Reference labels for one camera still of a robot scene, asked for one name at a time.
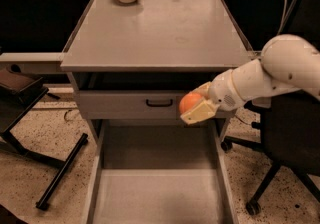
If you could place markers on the closed grey top drawer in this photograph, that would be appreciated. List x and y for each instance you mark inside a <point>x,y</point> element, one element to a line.
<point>127,104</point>

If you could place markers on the grey drawer cabinet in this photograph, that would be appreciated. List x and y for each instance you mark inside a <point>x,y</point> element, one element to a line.
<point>152,45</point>

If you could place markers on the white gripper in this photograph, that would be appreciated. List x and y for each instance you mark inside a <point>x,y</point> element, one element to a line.
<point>222,92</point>

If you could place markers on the black office chair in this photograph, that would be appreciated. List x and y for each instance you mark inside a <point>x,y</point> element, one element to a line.
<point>289,136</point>

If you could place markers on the orange fruit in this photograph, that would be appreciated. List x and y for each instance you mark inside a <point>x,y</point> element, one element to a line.
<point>188,101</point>

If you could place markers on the open grey middle drawer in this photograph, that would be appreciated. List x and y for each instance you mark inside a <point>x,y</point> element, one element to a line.
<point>167,174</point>

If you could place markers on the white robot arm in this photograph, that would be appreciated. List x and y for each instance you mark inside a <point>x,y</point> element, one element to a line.
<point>288,63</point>

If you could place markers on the black drawer handle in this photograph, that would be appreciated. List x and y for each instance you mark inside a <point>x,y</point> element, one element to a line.
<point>159,103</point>

